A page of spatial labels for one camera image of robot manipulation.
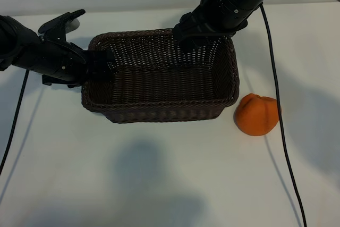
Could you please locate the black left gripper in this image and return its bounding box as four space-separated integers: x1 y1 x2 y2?
15 38 115 88

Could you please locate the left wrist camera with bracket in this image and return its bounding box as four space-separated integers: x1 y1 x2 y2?
38 8 86 40

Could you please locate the dark brown wicker basket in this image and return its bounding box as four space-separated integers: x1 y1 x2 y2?
80 27 241 124

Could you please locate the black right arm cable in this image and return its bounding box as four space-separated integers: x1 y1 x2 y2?
260 2 307 227

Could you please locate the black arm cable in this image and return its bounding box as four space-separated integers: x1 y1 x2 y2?
0 70 29 176
260 2 307 227

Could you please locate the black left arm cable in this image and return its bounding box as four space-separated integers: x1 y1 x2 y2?
0 70 29 176

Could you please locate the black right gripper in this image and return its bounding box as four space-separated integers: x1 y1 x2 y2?
174 0 290 53

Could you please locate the orange fruit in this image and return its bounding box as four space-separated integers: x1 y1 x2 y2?
233 93 283 137

